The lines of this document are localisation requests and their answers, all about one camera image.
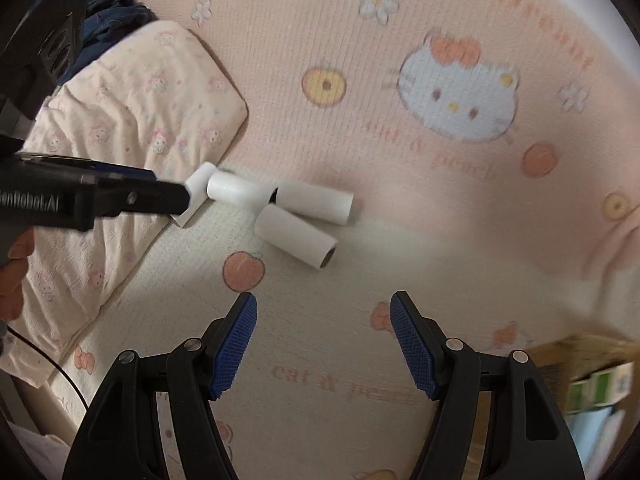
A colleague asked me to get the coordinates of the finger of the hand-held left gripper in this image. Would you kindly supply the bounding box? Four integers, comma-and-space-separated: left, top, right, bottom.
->
15, 152, 159, 182
94, 174, 192, 219

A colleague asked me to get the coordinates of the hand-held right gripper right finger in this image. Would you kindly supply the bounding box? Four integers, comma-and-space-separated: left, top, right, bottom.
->
390, 290, 586, 480

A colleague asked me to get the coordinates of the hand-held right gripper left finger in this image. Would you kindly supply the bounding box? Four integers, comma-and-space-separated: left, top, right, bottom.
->
62, 291, 259, 480

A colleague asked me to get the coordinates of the white paper roll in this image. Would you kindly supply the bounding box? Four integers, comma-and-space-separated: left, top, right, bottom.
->
254, 203, 339, 272
270, 182, 355, 226
206, 171, 277, 209

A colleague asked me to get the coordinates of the person's left hand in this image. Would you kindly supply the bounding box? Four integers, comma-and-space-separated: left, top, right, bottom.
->
0, 231, 36, 324

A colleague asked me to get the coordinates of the cream cartoon-print blanket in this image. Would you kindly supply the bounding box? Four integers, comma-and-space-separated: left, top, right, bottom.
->
10, 20, 250, 382

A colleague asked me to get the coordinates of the cat printed bed mat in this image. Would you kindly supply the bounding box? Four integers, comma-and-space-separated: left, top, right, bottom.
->
50, 0, 640, 480

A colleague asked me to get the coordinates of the dark blue cloth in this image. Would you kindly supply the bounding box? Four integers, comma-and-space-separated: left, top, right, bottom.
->
82, 0, 152, 50

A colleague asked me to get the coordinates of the cardboard box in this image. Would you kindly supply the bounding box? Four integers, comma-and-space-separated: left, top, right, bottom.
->
527, 334, 640, 413

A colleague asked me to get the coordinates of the green and white box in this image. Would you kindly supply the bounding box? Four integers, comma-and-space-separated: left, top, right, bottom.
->
567, 361, 634, 414

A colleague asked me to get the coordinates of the light blue packet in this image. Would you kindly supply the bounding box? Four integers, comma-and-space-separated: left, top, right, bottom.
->
569, 406, 630, 480

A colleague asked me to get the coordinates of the black cable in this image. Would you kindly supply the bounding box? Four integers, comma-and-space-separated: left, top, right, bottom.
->
0, 327, 85, 412

